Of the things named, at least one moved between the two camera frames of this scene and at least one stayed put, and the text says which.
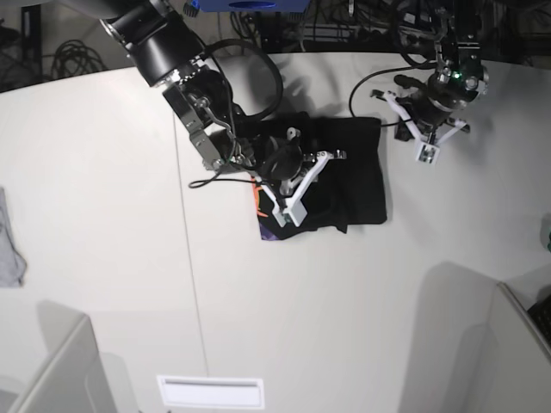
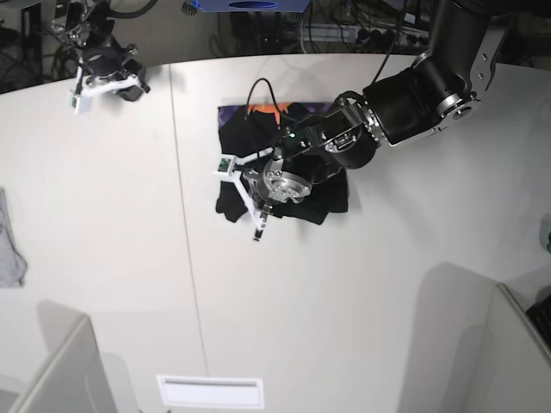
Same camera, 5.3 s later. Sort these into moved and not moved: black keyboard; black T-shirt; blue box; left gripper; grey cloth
Moved: left gripper; black T-shirt
Not moved: grey cloth; black keyboard; blue box
